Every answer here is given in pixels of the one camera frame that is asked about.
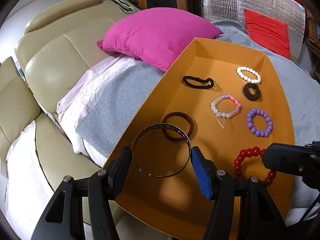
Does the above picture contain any maroon hair tie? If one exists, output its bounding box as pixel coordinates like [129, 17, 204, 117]
[162, 112, 195, 142]

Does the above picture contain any purple bead bracelet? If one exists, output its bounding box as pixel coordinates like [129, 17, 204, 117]
[246, 108, 274, 138]

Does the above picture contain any red bead bracelet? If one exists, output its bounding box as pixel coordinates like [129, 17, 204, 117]
[233, 146, 277, 186]

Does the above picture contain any silver metal bangle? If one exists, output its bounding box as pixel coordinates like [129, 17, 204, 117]
[131, 123, 191, 178]

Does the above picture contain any pink clear bead bracelet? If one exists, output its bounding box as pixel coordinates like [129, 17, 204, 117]
[210, 94, 243, 130]

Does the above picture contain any dark brown scrunchie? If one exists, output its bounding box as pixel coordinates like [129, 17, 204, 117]
[242, 83, 261, 101]

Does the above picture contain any black hair tie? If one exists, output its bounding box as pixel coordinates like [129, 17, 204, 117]
[182, 75, 215, 90]

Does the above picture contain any white bead bracelet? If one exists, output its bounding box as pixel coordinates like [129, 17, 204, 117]
[236, 65, 263, 85]

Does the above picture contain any grey bed sheet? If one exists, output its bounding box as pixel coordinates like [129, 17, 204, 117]
[75, 19, 320, 227]

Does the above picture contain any wooden shelf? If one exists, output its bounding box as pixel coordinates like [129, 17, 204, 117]
[303, 10, 320, 81]

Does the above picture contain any orange cardboard box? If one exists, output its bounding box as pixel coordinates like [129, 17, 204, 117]
[111, 38, 295, 239]

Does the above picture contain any pink undersheet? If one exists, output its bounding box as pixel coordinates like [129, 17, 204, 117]
[56, 53, 140, 167]

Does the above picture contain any red cushion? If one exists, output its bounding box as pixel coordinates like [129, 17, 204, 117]
[244, 9, 291, 60]

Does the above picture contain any beige leather sofa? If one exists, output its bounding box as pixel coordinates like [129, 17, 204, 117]
[0, 0, 141, 240]

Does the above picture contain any pink pillow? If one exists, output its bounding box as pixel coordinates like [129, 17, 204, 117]
[97, 8, 223, 72]

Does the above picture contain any silver foil headboard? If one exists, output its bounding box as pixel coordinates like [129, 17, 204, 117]
[200, 0, 306, 62]

